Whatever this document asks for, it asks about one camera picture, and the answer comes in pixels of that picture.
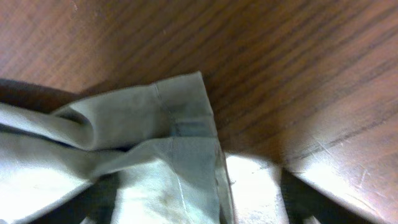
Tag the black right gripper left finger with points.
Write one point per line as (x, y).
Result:
(96, 204)

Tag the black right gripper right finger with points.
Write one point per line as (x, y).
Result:
(302, 201)

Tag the khaki shorts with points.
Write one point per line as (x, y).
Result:
(161, 139)

